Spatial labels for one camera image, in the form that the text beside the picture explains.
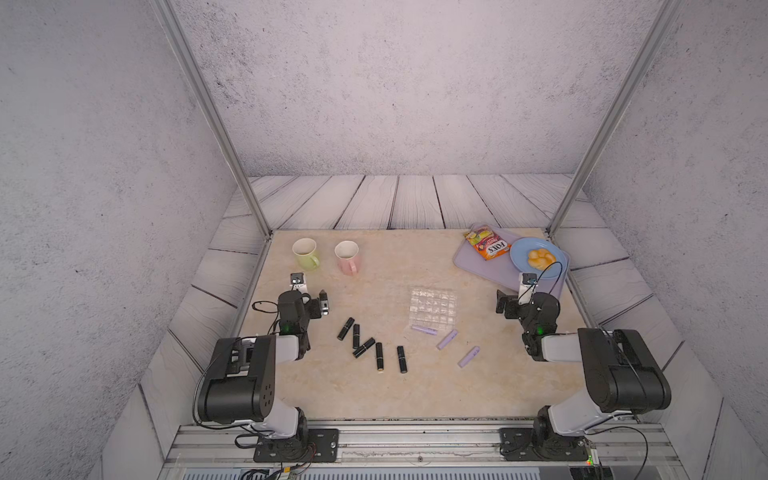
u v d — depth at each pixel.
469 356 0.88
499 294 0.92
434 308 0.95
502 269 1.10
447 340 0.91
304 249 1.05
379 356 0.87
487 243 1.14
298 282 0.81
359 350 0.88
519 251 1.12
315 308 0.84
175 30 0.72
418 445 0.74
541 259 1.07
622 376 0.45
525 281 0.83
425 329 0.93
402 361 0.87
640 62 0.78
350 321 0.95
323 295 0.89
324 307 0.88
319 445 0.73
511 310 0.87
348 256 1.01
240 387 0.44
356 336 0.91
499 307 0.89
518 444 0.72
